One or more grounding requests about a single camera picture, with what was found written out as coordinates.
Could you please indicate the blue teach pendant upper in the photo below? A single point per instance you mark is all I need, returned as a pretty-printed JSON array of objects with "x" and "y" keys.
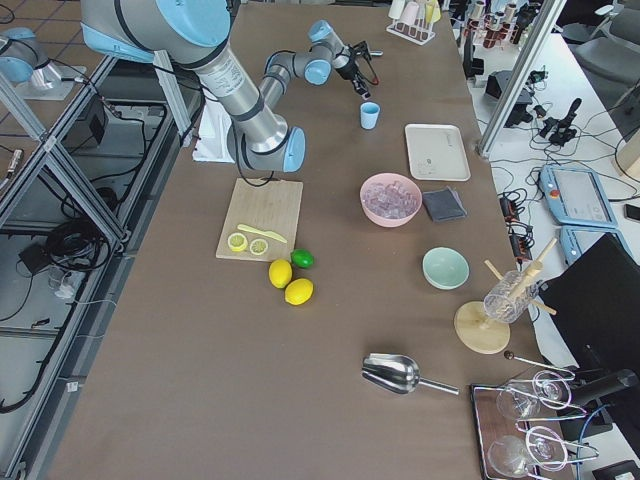
[{"x": 575, "y": 196}]

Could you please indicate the cream rabbit tray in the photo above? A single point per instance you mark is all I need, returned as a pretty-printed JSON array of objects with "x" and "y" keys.
[{"x": 436, "y": 152}]

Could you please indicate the light blue plastic cup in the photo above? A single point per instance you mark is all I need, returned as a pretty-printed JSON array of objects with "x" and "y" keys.
[{"x": 369, "y": 115}]

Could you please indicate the yellow lemon near board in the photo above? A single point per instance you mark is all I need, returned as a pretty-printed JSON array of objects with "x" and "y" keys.
[{"x": 280, "y": 273}]

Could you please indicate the yellow plastic knife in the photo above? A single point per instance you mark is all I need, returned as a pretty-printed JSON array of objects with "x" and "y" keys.
[{"x": 265, "y": 233}]

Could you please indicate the red wire cup rack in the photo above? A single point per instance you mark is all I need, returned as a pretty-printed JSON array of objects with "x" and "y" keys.
[{"x": 491, "y": 24}]

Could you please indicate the steel ice scoop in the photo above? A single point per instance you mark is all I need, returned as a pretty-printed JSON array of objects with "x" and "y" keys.
[{"x": 399, "y": 374}]

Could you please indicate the black monitor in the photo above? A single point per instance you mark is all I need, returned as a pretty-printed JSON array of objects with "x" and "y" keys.
[{"x": 597, "y": 304}]

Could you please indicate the white rack with cups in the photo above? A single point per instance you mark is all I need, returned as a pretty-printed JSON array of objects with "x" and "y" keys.
[{"x": 414, "y": 20}]

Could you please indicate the bamboo cutting board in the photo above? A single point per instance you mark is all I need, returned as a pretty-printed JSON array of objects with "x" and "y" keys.
[{"x": 273, "y": 207}]

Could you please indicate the wire glass holder tray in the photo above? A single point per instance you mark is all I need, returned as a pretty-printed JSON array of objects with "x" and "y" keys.
[{"x": 518, "y": 427}]

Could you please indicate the yellow lemon outer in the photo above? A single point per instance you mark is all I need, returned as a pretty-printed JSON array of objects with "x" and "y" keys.
[{"x": 299, "y": 291}]

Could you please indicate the lemon half slice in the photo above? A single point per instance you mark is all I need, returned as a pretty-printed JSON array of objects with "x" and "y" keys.
[
  {"x": 258, "y": 246},
  {"x": 237, "y": 242}
]

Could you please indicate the wine glass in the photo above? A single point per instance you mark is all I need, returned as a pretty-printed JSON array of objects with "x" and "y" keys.
[
  {"x": 540, "y": 451},
  {"x": 521, "y": 399}
]

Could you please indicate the blue teach pendant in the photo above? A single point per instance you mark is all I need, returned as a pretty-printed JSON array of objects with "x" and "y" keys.
[
  {"x": 575, "y": 240},
  {"x": 575, "y": 196}
]

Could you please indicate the lemon half slice upper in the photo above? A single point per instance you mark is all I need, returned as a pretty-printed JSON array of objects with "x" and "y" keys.
[{"x": 237, "y": 242}]

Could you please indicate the wine glass upper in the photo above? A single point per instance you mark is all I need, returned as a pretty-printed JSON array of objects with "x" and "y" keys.
[{"x": 521, "y": 399}]

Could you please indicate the grey folded cloth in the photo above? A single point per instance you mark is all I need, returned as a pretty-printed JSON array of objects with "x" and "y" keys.
[{"x": 444, "y": 205}]

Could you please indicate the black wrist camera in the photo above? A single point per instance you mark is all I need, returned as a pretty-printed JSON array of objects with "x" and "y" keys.
[{"x": 361, "y": 49}]

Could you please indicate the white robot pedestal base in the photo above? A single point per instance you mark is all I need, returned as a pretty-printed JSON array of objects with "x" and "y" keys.
[{"x": 212, "y": 142}]

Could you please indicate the clear textured glass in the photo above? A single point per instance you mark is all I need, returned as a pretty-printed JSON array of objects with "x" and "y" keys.
[{"x": 510, "y": 297}]

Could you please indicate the aluminium frame post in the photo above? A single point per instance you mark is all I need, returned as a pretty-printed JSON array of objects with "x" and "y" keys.
[{"x": 542, "y": 27}]

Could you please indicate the long bar spoon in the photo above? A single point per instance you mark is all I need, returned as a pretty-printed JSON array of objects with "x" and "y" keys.
[{"x": 510, "y": 355}]

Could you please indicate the wine glass lower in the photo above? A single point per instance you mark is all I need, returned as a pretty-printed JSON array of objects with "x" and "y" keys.
[{"x": 540, "y": 451}]

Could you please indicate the mint green bowl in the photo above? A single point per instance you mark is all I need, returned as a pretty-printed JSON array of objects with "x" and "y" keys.
[{"x": 445, "y": 268}]

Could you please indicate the green lime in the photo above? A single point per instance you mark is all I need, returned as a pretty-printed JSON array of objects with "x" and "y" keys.
[{"x": 302, "y": 258}]

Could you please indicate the pile of clear ice cubes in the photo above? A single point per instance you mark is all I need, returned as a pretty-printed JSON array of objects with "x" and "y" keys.
[{"x": 389, "y": 200}]

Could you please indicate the wooden cup drying rack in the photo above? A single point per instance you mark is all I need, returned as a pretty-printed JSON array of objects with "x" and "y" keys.
[{"x": 484, "y": 335}]

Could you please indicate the blue teach pendant lower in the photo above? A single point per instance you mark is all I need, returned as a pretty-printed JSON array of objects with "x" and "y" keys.
[{"x": 575, "y": 240}]

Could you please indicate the lemon half slice lower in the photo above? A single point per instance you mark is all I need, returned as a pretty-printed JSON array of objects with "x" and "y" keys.
[{"x": 258, "y": 246}]

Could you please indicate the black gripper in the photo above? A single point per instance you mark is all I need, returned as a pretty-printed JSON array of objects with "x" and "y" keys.
[{"x": 350, "y": 72}]

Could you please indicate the pink bowl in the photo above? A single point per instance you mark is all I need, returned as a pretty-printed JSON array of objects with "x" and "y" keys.
[{"x": 389, "y": 177}]

